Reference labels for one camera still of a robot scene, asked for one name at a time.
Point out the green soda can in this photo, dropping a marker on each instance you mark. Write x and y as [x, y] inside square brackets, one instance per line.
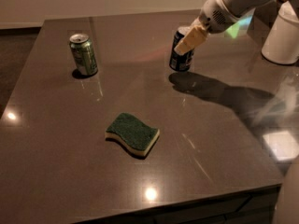
[82, 50]

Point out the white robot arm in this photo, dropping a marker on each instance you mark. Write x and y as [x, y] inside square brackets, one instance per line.
[248, 5]

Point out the blue pepsi can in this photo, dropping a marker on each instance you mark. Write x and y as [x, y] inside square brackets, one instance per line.
[180, 63]

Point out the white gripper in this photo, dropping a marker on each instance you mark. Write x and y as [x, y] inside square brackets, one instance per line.
[214, 16]

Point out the white cylindrical robot base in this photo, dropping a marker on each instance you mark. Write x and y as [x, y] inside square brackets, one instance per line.
[282, 44]

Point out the green and yellow sponge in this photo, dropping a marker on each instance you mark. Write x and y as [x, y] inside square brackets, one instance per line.
[136, 136]

